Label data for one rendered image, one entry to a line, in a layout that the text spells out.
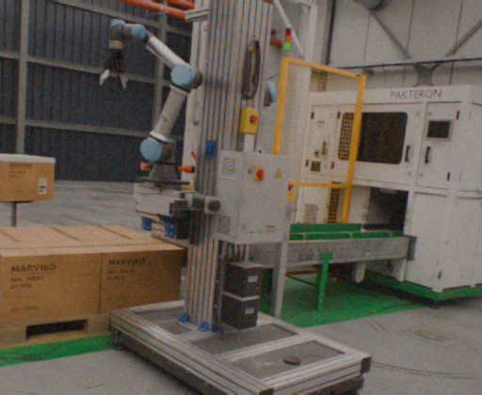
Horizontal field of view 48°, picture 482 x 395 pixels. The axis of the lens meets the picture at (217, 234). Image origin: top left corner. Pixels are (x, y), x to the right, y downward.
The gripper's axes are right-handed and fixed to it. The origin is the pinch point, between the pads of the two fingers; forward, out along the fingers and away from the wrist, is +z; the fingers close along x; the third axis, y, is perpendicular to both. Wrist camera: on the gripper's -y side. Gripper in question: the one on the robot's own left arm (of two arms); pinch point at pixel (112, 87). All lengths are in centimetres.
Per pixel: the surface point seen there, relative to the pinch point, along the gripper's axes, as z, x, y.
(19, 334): 144, -38, -23
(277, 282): 118, 128, 23
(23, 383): 152, -54, 24
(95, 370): 152, -16, 27
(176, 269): 112, 66, -15
